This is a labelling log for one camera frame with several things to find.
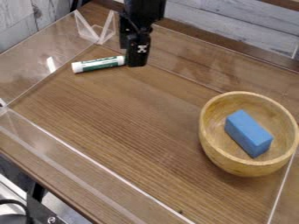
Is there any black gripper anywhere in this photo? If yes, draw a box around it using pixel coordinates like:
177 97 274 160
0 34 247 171
119 0 167 67

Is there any green white marker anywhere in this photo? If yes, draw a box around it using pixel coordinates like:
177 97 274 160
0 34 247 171
71 56 126 74

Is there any brown wooden bowl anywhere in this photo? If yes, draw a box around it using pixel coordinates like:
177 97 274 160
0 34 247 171
199 91 299 177

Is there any clear acrylic corner brace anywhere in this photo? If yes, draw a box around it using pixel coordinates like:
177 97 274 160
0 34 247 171
74 10 118 46

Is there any blue foam block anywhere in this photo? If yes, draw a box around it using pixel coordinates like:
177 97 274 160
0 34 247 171
225 110 274 158

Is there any clear acrylic tray wall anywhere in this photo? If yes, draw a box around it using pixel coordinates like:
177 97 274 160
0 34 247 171
0 3 299 224

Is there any black metal table bracket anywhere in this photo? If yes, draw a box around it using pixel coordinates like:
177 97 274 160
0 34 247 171
27 183 67 224

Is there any black cable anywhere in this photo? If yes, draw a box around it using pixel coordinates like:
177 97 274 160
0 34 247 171
0 199 34 224

